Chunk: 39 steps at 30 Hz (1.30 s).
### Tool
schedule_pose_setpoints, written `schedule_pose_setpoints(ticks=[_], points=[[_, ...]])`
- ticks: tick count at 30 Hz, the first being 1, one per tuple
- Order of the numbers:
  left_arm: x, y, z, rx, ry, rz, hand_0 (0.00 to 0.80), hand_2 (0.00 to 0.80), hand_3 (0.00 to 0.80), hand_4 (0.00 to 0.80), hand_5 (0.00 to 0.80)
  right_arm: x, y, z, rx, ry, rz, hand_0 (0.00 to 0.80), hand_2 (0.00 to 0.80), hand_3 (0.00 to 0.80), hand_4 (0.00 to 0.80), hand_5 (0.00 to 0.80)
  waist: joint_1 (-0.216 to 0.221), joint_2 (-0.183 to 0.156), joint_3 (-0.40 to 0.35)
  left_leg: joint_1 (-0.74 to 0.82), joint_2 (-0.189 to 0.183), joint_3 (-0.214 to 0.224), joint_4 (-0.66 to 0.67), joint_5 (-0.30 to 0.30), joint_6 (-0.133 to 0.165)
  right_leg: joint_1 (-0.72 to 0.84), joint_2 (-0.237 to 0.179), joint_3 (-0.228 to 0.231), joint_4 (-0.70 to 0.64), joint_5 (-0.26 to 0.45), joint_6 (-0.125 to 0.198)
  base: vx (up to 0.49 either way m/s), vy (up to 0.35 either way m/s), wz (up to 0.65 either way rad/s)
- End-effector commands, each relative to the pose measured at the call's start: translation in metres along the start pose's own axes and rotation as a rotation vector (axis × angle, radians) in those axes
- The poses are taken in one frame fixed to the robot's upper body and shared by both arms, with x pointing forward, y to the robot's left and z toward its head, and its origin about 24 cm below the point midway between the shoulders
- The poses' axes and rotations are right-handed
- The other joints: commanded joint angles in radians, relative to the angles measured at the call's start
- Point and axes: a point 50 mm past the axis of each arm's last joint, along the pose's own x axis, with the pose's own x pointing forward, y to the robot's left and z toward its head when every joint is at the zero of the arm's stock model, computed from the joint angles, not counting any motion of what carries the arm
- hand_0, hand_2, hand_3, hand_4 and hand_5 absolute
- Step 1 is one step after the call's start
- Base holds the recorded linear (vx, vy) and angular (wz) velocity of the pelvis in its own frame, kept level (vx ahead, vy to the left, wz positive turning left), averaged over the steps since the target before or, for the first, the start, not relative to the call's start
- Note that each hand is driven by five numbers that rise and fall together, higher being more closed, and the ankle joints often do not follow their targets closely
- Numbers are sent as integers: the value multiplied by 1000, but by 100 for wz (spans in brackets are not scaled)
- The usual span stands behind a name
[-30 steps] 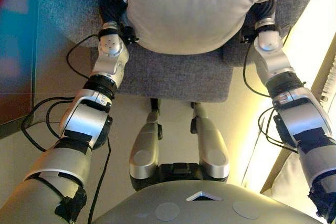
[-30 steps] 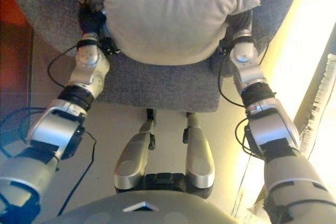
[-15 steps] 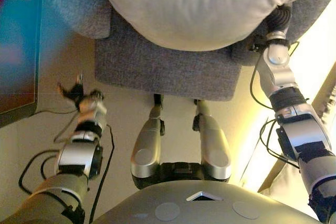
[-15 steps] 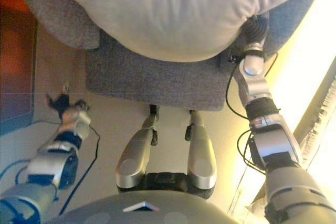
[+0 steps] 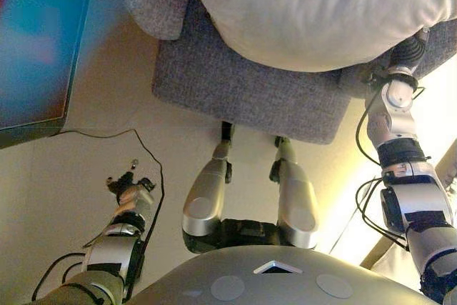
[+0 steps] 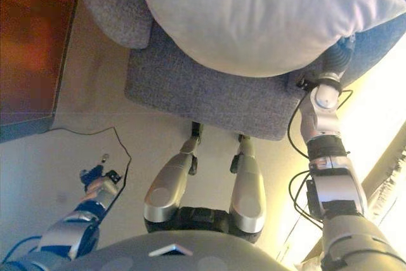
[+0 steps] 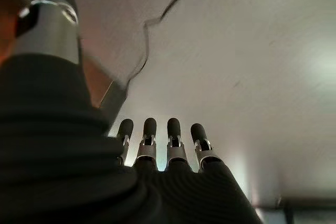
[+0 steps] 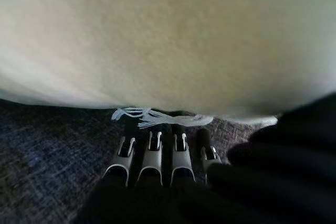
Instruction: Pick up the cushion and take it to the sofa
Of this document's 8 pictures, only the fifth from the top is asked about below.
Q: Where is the white fringed cushion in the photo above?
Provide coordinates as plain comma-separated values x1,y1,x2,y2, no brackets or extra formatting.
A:
181,0,457,73

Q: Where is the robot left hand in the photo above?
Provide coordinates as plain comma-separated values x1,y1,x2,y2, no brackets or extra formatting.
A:
106,157,144,195

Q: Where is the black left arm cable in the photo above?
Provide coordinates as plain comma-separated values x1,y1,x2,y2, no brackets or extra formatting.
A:
31,251,86,302

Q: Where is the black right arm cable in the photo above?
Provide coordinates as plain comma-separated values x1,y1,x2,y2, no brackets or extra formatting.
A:
355,85,428,251

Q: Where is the thin black floor cable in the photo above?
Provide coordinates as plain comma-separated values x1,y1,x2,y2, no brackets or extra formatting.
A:
53,128,166,249

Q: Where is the grey robot torso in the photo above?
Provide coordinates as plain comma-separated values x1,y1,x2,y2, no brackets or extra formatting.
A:
124,217,429,305

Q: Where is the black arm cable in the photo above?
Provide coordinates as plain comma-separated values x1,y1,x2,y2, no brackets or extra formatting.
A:
31,251,86,302
355,85,428,251

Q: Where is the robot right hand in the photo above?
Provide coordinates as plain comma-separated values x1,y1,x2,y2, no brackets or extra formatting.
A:
388,26,429,70

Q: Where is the silver robot left leg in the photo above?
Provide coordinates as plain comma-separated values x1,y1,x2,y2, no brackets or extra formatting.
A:
181,121,235,254

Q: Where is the grey fabric round armchair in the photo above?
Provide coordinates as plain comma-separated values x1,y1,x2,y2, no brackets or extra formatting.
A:
117,0,457,146

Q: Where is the cream fringed bedspread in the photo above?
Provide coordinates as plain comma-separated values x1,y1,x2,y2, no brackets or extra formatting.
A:
371,244,422,291

